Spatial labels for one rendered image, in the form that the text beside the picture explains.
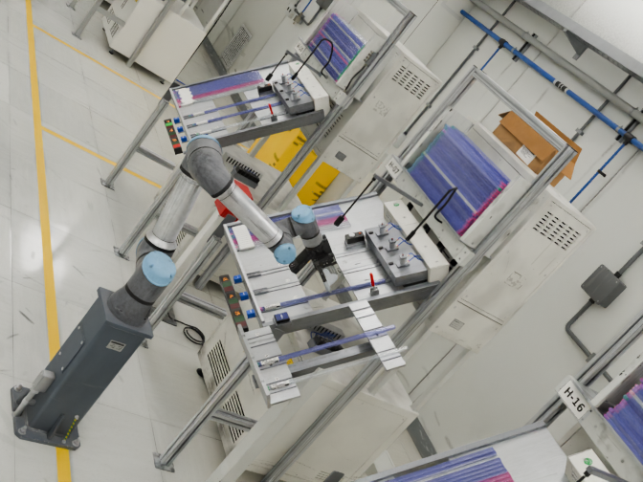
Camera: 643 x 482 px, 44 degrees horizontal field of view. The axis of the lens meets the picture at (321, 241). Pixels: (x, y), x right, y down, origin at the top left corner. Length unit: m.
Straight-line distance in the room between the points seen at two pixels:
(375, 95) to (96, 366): 2.19
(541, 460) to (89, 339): 1.50
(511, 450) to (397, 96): 2.33
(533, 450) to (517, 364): 2.10
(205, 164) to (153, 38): 4.86
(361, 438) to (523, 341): 1.43
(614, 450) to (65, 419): 1.82
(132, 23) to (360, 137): 3.39
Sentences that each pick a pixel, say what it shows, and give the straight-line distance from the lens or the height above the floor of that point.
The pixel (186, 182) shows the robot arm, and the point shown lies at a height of 1.03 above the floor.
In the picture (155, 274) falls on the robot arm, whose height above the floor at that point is 0.75.
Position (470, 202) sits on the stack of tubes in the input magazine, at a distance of 3.12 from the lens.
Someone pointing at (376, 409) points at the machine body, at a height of 0.56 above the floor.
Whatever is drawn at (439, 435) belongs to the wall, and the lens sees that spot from 4.88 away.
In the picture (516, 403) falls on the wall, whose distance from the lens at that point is 4.60.
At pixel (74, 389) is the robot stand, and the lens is 2.95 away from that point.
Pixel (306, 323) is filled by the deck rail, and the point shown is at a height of 0.80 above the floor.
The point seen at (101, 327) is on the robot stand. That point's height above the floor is 0.51.
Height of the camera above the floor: 1.92
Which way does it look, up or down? 17 degrees down
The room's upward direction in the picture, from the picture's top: 40 degrees clockwise
